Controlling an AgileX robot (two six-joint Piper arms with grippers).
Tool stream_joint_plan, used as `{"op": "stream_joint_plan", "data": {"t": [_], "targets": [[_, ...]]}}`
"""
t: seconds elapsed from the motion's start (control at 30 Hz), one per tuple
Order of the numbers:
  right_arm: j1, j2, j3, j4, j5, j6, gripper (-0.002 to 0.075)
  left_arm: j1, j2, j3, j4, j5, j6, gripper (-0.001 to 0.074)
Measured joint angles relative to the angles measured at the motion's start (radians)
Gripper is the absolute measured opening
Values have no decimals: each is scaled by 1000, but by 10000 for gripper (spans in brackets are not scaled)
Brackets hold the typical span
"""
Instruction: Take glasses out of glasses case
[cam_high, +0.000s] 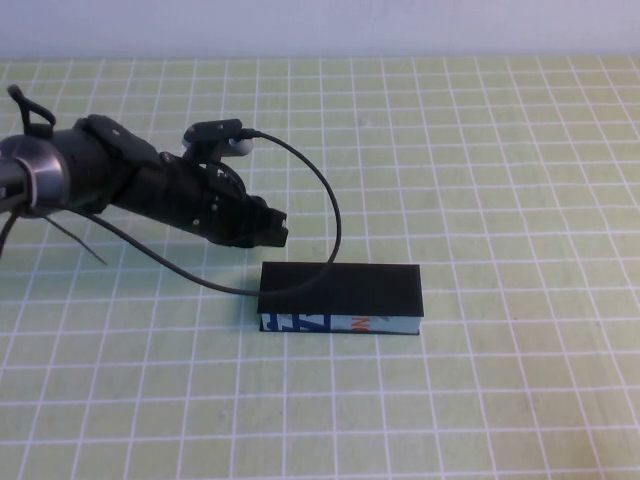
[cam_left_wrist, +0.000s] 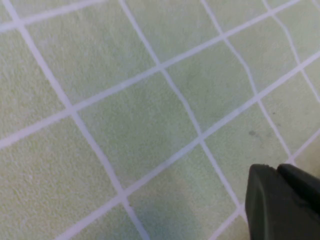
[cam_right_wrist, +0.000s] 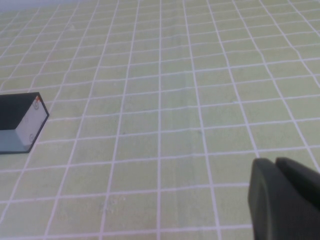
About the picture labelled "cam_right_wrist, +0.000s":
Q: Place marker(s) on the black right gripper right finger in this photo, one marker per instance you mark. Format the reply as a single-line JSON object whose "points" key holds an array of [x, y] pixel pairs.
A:
{"points": [[302, 177]]}

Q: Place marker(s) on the green white-grid tablecloth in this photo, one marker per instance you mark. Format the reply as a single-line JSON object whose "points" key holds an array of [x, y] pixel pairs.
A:
{"points": [[160, 100]]}

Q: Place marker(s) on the black lidded printed glasses case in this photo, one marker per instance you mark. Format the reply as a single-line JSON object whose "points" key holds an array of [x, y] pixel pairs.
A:
{"points": [[15, 112]]}

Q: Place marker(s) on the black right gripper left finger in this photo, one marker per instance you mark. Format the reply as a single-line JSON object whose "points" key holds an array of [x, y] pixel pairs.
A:
{"points": [[275, 205]]}

